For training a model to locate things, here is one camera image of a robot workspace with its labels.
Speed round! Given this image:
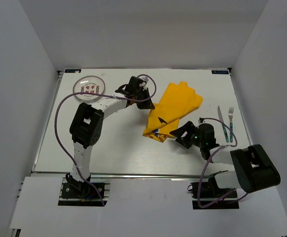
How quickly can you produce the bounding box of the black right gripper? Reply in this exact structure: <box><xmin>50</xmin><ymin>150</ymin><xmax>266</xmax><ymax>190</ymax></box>
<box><xmin>170</xmin><ymin>121</ymin><xmax>205</xmax><ymax>149</ymax></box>

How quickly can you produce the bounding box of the yellow pikachu cloth mat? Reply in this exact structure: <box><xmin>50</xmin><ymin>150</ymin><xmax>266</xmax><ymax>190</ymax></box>
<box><xmin>143</xmin><ymin>81</ymin><xmax>203</xmax><ymax>143</ymax></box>

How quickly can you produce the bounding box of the green handled steak knife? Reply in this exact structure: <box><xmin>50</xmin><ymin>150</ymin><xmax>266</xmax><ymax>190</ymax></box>
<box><xmin>217</xmin><ymin>106</ymin><xmax>229</xmax><ymax>143</ymax></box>

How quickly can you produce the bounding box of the white printed dinner plate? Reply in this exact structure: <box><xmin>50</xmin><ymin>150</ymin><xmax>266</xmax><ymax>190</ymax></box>
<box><xmin>72</xmin><ymin>76</ymin><xmax>106</xmax><ymax>102</ymax></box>

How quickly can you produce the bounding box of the green handled fork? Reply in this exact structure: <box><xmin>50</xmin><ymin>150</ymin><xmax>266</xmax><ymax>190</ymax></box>
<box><xmin>228</xmin><ymin>107</ymin><xmax>234</xmax><ymax>143</ymax></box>

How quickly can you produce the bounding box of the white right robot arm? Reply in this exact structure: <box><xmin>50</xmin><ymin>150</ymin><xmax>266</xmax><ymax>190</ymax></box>
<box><xmin>170</xmin><ymin>121</ymin><xmax>281</xmax><ymax>197</ymax></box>

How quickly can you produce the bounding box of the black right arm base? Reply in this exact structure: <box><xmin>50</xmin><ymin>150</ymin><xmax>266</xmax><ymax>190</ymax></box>
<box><xmin>187</xmin><ymin>182</ymin><xmax>239</xmax><ymax>210</ymax></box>

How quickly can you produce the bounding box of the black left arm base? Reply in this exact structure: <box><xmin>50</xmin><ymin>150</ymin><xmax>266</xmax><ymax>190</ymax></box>
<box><xmin>58</xmin><ymin>174</ymin><xmax>110</xmax><ymax>207</ymax></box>

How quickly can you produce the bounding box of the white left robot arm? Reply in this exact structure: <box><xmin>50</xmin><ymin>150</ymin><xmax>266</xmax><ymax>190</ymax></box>
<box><xmin>70</xmin><ymin>74</ymin><xmax>155</xmax><ymax>197</ymax></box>

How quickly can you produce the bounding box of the left blue corner label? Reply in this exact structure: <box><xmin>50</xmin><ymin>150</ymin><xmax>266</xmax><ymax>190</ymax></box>
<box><xmin>64</xmin><ymin>69</ymin><xmax>81</xmax><ymax>74</ymax></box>

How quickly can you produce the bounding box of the blue corner label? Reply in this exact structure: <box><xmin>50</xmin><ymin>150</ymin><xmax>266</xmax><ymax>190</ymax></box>
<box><xmin>211</xmin><ymin>70</ymin><xmax>229</xmax><ymax>75</ymax></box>
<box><xmin>64</xmin><ymin>69</ymin><xmax>81</xmax><ymax>74</ymax></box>

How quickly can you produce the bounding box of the right blue corner label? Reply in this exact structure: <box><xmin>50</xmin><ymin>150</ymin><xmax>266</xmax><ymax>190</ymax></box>
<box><xmin>211</xmin><ymin>70</ymin><xmax>229</xmax><ymax>75</ymax></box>

